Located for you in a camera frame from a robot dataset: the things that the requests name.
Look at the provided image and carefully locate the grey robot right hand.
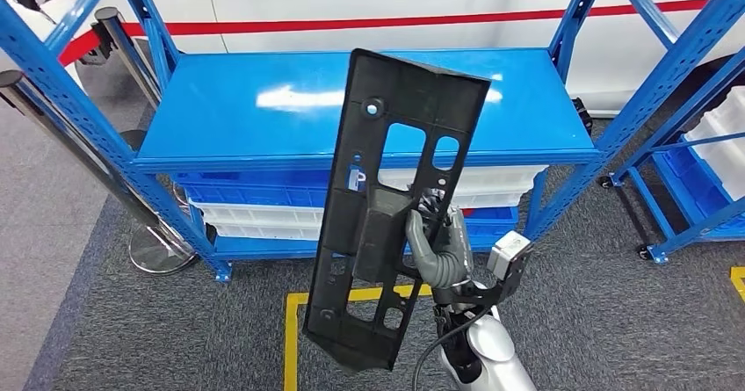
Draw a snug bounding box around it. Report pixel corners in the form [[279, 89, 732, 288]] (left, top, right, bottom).
[[405, 187, 476, 291]]

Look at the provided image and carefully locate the black plastic plate frame part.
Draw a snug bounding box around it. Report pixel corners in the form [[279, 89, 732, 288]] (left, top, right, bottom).
[[302, 47, 492, 373]]

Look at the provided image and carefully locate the blue wheeled shelf rack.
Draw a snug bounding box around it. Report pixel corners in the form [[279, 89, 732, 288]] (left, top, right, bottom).
[[599, 45, 745, 265]]

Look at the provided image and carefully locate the blue metal shelf rack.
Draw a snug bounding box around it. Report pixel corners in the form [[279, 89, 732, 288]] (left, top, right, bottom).
[[0, 0, 745, 285]]

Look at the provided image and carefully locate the black ribbed block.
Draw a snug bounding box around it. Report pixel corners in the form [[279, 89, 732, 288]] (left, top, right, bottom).
[[572, 97, 595, 137]]

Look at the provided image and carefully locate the chrome barrier stanchion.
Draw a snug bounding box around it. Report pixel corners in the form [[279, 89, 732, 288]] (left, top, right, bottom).
[[90, 6, 163, 112], [0, 69, 198, 276]]

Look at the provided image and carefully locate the red barrier belt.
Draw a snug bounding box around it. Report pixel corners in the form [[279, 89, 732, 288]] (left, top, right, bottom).
[[58, 0, 712, 69]]

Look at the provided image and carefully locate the black barrier stanchion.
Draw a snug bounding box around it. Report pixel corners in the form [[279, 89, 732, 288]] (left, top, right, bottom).
[[119, 129, 148, 152]]

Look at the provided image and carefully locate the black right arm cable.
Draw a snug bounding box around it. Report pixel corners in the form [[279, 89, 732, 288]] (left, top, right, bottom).
[[409, 307, 495, 391]]

